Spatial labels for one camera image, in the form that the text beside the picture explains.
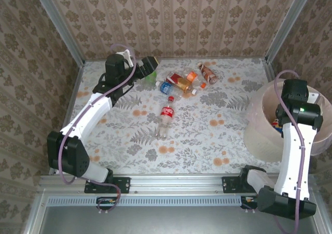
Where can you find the green label plastic bottle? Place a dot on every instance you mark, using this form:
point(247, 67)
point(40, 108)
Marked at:
point(151, 78)

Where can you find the blue label white cap bottle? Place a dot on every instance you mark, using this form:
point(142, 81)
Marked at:
point(167, 87)

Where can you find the red label tea bottle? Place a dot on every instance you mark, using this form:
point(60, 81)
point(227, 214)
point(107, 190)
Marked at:
point(179, 81)

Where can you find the orange label orange cap bottle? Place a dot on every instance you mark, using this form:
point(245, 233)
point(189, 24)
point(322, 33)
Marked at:
point(192, 76)

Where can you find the Coca-Cola plastic bottle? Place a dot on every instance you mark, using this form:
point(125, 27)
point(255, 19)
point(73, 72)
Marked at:
point(166, 112)

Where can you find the brown drink plastic bottle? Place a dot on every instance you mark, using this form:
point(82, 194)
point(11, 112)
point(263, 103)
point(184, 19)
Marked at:
point(208, 74)

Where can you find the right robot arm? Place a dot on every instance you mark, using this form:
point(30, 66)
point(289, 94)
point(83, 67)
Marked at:
point(290, 161)

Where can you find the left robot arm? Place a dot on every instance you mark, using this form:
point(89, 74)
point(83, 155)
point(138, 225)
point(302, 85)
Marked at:
point(89, 113)

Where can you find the white plastic bin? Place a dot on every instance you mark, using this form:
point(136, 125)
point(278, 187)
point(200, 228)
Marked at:
point(255, 140)

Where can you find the floral tablecloth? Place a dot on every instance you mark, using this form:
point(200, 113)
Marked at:
point(181, 164)

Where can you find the grey metal tray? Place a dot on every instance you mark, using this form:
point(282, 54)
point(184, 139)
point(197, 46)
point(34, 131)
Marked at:
point(168, 221)

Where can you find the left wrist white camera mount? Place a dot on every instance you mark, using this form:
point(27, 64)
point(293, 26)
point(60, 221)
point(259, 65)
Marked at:
point(127, 56)

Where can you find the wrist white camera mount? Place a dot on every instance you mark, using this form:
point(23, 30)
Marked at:
point(127, 56)
point(314, 97)

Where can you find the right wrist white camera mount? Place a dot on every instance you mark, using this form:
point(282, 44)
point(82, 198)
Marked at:
point(314, 97)

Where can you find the left aluminium side rail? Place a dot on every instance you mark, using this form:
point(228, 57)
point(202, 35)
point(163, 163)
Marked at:
point(73, 91)

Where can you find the left aluminium frame post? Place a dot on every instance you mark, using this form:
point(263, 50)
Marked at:
point(60, 24)

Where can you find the aluminium frame post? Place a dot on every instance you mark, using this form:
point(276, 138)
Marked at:
point(287, 24)
point(60, 24)

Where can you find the right aluminium frame post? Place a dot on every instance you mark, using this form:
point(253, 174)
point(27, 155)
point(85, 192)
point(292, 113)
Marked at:
point(287, 24)

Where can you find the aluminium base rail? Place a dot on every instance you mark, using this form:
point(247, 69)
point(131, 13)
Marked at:
point(176, 183)

